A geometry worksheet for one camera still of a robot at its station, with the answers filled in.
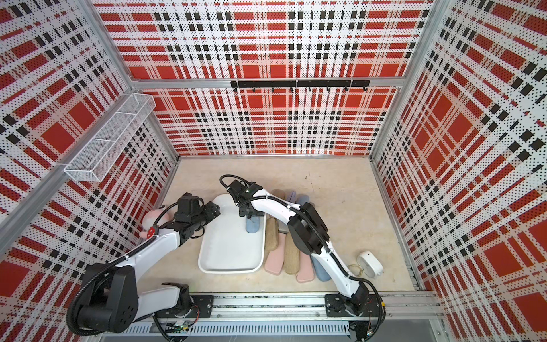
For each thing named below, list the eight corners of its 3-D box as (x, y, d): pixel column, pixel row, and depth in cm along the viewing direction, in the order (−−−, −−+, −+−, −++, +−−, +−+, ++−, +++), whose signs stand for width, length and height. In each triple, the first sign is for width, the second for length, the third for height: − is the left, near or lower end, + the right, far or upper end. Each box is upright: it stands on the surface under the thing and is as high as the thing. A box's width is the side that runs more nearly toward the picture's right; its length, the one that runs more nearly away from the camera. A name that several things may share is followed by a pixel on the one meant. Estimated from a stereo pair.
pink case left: (263, 269, 84) (263, 266, 81) (278, 236, 93) (278, 231, 90) (279, 276, 82) (279, 273, 79) (293, 241, 91) (293, 237, 88)
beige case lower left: (264, 253, 86) (263, 248, 82) (266, 223, 95) (265, 217, 91) (277, 253, 86) (277, 248, 82) (278, 223, 95) (278, 217, 91)
